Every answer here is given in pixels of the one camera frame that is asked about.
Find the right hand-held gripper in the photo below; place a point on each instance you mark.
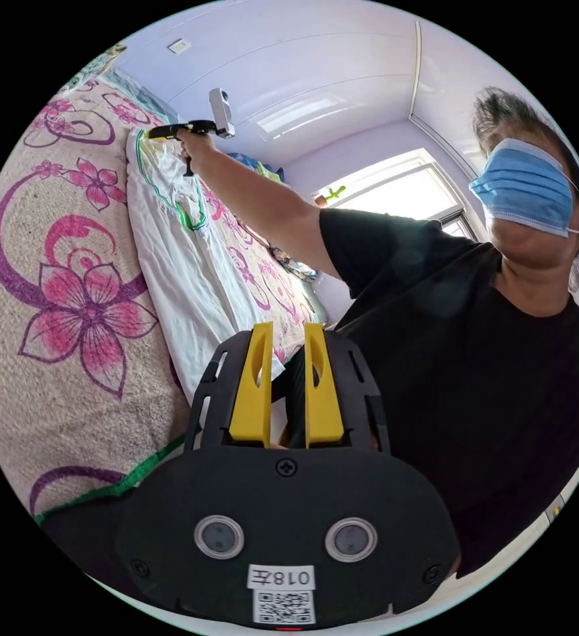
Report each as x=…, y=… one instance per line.
x=201, y=126

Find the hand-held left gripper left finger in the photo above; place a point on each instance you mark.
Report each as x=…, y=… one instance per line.
x=254, y=397

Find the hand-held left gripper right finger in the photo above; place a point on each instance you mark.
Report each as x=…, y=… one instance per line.
x=322, y=402

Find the white short sleeve shirt green-trimmed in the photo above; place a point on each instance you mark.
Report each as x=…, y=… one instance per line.
x=185, y=268

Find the person's right forearm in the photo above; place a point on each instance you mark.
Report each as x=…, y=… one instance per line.
x=254, y=189

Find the person's right hand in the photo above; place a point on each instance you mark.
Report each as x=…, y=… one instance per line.
x=196, y=149

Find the pile of clothes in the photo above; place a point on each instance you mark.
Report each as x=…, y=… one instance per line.
x=262, y=169

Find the person's body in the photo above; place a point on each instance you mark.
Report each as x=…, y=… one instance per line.
x=468, y=358

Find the potted green plant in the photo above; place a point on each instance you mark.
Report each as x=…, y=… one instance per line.
x=330, y=195

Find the bed with floral mat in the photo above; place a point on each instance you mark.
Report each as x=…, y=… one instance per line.
x=66, y=308

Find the window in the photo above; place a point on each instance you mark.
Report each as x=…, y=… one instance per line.
x=409, y=189

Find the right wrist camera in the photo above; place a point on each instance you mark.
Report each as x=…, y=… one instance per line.
x=221, y=112

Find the white wall socket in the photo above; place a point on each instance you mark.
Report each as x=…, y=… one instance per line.
x=179, y=46

